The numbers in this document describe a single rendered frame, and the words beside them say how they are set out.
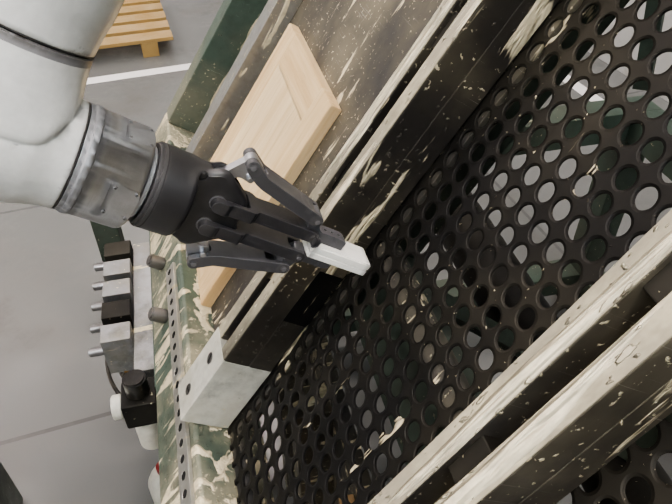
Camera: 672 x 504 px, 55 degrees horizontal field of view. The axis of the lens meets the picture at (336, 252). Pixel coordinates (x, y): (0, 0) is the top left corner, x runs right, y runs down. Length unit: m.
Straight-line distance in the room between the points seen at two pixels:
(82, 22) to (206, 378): 0.51
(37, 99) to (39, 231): 2.42
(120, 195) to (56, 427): 1.68
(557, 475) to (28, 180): 0.42
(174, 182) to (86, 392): 1.72
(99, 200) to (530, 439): 0.35
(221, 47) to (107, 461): 1.20
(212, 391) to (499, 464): 0.50
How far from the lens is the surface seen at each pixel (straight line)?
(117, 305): 1.32
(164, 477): 0.99
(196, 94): 1.55
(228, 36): 1.50
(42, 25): 0.48
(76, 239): 2.80
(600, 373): 0.41
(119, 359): 1.29
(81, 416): 2.16
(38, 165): 0.51
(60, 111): 0.50
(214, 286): 1.07
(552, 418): 0.43
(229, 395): 0.88
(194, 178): 0.54
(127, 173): 0.52
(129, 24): 4.48
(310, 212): 0.59
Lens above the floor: 1.66
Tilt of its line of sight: 41 degrees down
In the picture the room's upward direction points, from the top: straight up
